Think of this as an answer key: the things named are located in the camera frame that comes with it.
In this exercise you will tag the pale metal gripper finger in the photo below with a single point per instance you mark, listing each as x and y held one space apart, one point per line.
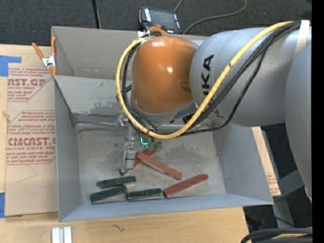
125 161
131 161

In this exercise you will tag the red-brown flat block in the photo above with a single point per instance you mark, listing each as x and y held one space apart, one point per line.
138 162
162 166
186 185

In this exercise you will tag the dark green flat block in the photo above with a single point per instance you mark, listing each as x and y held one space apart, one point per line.
144 194
116 181
108 194

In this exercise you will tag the grey metal bin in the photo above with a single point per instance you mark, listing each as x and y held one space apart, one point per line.
101 158

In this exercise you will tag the brown cardboard board red print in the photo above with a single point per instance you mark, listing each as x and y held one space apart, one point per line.
30 176

